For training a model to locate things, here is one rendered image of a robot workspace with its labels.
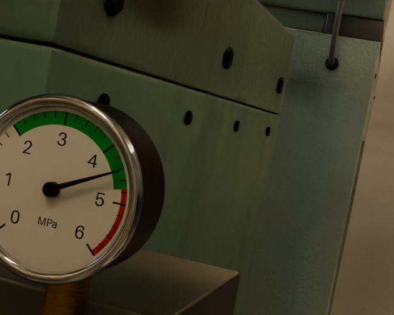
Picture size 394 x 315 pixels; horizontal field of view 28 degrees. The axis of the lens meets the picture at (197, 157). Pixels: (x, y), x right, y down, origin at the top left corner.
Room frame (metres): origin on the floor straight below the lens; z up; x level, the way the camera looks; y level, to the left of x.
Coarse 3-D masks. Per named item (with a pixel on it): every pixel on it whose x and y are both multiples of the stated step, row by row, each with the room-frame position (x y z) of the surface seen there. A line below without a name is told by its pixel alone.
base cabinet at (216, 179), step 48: (0, 48) 0.33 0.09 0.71; (48, 48) 0.33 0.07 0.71; (0, 96) 0.33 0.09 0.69; (96, 96) 0.38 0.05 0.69; (144, 96) 0.44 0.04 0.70; (192, 96) 0.53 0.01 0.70; (192, 144) 0.56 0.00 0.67; (240, 144) 0.71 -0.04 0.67; (192, 192) 0.58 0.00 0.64; (240, 192) 0.75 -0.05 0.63; (192, 240) 0.60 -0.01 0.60; (240, 240) 0.79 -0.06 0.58; (240, 288) 0.84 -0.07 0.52
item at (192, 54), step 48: (0, 0) 0.33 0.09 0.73; (48, 0) 0.33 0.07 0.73; (96, 0) 0.36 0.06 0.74; (144, 0) 0.42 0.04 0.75; (192, 0) 0.50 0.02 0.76; (240, 0) 0.61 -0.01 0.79; (96, 48) 0.37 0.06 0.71; (144, 48) 0.43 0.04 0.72; (192, 48) 0.51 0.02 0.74; (240, 48) 0.64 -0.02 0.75; (288, 48) 0.85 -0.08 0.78; (240, 96) 0.67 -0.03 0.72
